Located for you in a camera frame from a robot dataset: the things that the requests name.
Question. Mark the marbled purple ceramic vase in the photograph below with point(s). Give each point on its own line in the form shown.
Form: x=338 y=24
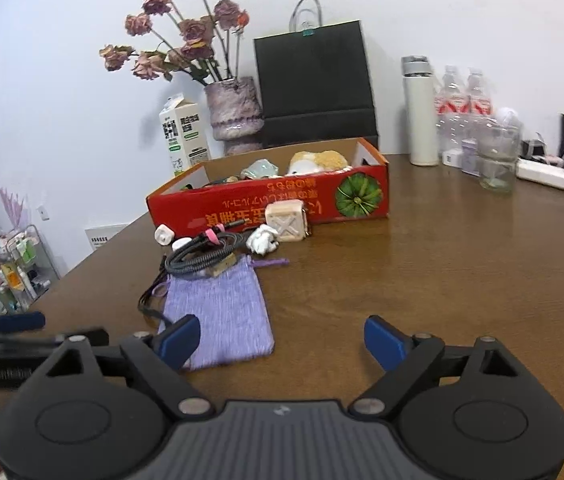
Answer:
x=235 y=115

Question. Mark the black paper shopping bag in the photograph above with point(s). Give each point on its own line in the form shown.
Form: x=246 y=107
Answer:
x=314 y=81

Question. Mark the white crumpled figurine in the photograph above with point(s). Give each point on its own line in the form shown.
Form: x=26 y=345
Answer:
x=263 y=240

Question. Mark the dried pink rose bouquet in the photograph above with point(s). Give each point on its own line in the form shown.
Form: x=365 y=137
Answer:
x=207 y=48

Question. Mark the purple woven drawstring pouch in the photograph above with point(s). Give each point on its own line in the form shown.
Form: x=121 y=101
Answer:
x=231 y=308

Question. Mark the white cube power adapter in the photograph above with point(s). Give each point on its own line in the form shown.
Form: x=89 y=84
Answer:
x=164 y=236

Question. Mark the beige cube speaker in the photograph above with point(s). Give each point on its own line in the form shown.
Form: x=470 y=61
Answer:
x=289 y=219

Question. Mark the wire storage rack with items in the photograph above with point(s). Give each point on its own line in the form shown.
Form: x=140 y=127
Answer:
x=26 y=270

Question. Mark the clear water bottle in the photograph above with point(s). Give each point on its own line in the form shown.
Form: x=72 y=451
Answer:
x=452 y=104
x=478 y=94

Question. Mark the clear water bottle left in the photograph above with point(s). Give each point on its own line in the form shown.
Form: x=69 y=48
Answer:
x=452 y=104

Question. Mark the small white charger block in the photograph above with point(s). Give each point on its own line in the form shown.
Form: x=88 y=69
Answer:
x=453 y=157

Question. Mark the white power strip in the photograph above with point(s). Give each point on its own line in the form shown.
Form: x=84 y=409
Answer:
x=540 y=173

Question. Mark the clear drinking glass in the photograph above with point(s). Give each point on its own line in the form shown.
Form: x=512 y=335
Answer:
x=498 y=146

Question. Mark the red cardboard fruit box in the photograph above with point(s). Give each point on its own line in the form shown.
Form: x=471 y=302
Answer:
x=213 y=192

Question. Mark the yellow white plush toy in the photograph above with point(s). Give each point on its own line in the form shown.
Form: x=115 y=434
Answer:
x=303 y=163

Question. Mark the clear water bottle right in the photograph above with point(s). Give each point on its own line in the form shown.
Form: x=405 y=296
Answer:
x=478 y=94

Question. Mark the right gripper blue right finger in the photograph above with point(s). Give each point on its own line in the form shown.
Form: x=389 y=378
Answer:
x=388 y=345

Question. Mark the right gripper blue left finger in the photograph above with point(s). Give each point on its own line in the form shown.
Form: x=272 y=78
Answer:
x=178 y=341

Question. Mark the white thermos bottle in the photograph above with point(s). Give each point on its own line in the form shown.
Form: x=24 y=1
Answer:
x=419 y=94

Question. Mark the white green milk carton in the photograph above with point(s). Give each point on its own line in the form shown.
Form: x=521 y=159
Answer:
x=183 y=132

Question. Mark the white round charger puck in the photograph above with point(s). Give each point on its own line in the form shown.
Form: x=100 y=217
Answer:
x=180 y=243

